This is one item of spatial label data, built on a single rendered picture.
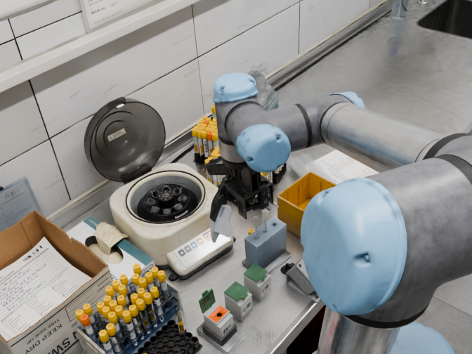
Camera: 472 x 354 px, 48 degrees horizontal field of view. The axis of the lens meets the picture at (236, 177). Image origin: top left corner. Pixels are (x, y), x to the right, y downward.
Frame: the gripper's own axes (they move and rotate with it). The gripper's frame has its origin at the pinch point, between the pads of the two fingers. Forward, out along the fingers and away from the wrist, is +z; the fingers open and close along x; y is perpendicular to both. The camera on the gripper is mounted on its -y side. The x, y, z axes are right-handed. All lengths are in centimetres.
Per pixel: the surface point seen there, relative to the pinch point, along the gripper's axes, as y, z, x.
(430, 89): -25, 18, 102
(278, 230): 0.3, 8.2, 10.3
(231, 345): 12.5, 16.9, -13.5
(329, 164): -17, 17, 45
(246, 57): -62, 1, 51
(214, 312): 8.0, 10.5, -13.8
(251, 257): -0.7, 12.9, 2.8
